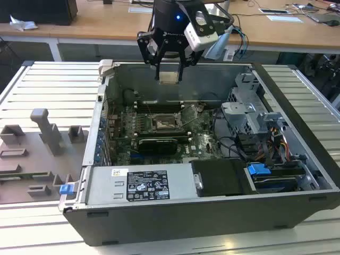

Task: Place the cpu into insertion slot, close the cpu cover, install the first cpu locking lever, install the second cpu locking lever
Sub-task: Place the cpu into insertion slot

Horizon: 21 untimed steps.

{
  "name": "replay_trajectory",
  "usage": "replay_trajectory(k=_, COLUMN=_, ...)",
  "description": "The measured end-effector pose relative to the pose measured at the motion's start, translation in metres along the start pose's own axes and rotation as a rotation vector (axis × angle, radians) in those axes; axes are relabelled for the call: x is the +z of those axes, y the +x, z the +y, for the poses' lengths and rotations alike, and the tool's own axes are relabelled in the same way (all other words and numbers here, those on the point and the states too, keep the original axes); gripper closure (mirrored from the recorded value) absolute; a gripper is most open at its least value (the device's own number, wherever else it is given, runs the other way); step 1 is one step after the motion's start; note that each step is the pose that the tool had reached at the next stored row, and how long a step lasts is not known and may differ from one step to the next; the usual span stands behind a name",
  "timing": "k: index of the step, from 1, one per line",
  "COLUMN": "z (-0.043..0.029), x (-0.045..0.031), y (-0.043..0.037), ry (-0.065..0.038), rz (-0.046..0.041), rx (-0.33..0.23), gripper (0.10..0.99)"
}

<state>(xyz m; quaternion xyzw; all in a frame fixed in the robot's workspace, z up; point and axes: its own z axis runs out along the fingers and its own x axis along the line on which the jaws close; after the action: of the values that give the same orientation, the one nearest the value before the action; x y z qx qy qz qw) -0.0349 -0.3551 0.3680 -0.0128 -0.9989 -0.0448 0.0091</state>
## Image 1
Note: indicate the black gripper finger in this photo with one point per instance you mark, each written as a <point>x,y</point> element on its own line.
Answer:
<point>143,47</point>
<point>181,57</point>

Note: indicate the silver square CPU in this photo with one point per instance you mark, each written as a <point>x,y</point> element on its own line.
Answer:
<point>169,77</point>

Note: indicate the blue expansion slot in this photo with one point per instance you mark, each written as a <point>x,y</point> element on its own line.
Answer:
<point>136,156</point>

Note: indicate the pale blue teach pendant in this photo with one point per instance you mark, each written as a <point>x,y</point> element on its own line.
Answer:
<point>216,51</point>

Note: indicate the grey case latch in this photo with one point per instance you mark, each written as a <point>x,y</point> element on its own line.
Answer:
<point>106,67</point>

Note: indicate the wooden desk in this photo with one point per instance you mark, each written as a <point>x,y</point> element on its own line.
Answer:
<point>106,24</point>

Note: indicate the round coin cell battery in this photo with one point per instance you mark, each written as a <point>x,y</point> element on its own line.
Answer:
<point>199,108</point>

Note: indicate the metal drive cage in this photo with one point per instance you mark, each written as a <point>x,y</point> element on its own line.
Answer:
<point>239,111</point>

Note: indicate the green motherboard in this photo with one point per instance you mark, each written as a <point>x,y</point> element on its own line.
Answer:
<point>204,143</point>

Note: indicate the black expansion card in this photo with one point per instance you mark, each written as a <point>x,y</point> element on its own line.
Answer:
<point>156,146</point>

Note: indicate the flat tablet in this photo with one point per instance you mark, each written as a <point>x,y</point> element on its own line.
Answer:
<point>273,11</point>

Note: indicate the white paper sheet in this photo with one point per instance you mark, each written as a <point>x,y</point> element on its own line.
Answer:
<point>284,18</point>

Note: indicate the black box on desk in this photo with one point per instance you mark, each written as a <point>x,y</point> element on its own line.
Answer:
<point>40,12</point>

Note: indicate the crumpled white paper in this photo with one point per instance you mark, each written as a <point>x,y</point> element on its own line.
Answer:
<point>22,24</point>

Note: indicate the black plastic shroud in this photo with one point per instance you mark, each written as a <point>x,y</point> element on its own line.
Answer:
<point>220,178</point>

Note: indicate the blue disk carrier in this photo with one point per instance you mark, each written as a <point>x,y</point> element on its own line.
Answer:
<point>257,170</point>

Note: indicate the grey power supply unit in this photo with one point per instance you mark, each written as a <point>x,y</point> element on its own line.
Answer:
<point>106,186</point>

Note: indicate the grey laptop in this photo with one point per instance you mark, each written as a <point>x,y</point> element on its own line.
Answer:
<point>322,17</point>

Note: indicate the black computer mouse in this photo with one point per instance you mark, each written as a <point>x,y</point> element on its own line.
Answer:
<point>333,23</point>

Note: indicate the grey parts rack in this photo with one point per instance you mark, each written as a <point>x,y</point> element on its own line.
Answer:
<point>26,159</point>

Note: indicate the blue case latch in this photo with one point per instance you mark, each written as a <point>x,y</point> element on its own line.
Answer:
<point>66,190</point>

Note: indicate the black open PC case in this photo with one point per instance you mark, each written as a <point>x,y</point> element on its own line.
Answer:
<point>186,220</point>

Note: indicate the green RAM stick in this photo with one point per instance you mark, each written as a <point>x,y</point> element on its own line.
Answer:
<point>16,175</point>

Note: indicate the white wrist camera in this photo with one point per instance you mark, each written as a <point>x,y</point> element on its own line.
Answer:
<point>199,42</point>

